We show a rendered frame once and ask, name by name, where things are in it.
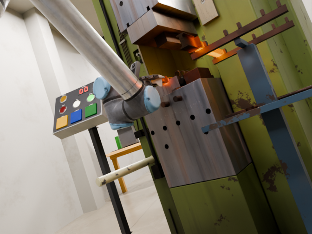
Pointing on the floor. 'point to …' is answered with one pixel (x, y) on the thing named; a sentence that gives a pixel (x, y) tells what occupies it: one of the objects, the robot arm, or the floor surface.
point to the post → (119, 211)
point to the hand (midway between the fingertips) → (155, 80)
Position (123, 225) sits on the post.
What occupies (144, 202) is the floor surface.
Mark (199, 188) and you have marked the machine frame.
